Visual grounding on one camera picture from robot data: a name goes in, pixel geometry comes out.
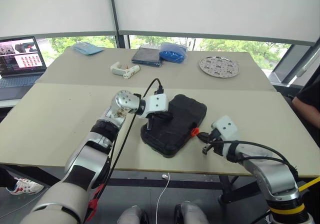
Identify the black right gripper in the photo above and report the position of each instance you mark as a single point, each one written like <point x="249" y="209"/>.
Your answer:
<point x="215" y="141"/>

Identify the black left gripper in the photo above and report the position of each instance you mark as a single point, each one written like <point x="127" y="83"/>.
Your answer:
<point x="160" y="117"/>

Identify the black plastic tool case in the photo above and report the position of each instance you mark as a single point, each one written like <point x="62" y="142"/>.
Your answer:
<point x="175" y="126"/>

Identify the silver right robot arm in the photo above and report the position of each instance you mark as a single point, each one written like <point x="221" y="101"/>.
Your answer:
<point x="272" y="174"/>

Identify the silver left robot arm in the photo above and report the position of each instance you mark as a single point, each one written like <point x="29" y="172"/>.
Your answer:
<point x="82" y="164"/>

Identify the dark blue flat folder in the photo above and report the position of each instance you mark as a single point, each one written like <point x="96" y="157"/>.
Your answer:
<point x="146" y="56"/>

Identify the blue plastic bag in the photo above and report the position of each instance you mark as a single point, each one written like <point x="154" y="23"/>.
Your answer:
<point x="172" y="52"/>

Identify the grey rounded right robot leg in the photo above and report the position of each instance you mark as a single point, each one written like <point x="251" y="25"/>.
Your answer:
<point x="191" y="214"/>

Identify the grey rounded robot leg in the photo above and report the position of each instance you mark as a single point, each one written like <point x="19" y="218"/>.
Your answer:
<point x="130" y="215"/>
<point x="191" y="214"/>

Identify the round perforated metal plate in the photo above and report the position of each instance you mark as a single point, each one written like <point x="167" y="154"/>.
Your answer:
<point x="219" y="67"/>

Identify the grey rounded left robot leg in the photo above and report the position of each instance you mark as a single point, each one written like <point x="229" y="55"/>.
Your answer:
<point x="130" y="215"/>

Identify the light blue flat packet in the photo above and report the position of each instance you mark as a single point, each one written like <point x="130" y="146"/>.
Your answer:
<point x="87" y="48"/>

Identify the person in black shirt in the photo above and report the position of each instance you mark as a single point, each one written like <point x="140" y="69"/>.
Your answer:
<point x="308" y="104"/>

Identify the white red sneaker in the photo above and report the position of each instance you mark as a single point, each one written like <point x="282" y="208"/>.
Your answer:
<point x="25" y="187"/>

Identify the open laptop computer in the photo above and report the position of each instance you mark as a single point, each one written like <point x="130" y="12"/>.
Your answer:
<point x="17" y="64"/>

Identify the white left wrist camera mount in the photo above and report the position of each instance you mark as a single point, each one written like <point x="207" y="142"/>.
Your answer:
<point x="157" y="104"/>

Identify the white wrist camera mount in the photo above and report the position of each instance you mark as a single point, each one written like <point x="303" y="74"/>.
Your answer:
<point x="226" y="129"/>
<point x="157" y="104"/>

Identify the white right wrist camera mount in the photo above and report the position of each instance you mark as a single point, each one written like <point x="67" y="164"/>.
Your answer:
<point x="226" y="129"/>

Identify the black table leg frame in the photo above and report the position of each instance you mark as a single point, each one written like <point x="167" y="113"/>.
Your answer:
<point x="237" y="190"/>

